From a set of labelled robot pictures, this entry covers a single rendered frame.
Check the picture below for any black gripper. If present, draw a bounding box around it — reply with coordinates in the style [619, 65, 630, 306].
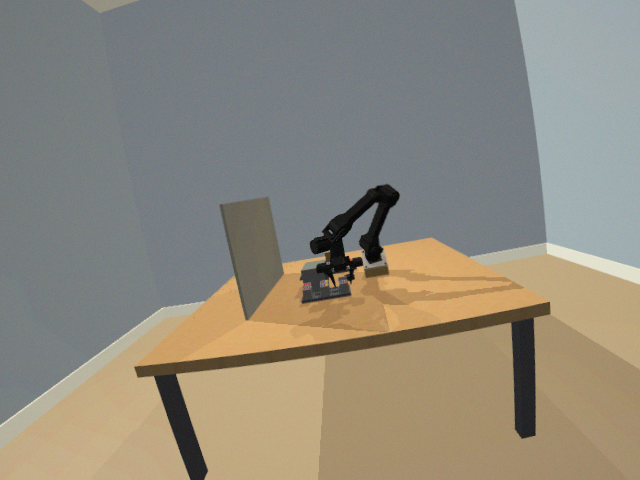
[316, 247, 363, 287]

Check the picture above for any grey wall panel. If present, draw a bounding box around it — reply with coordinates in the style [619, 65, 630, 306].
[220, 196, 284, 321]

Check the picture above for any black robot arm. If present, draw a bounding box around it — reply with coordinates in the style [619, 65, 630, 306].
[310, 185, 400, 272]

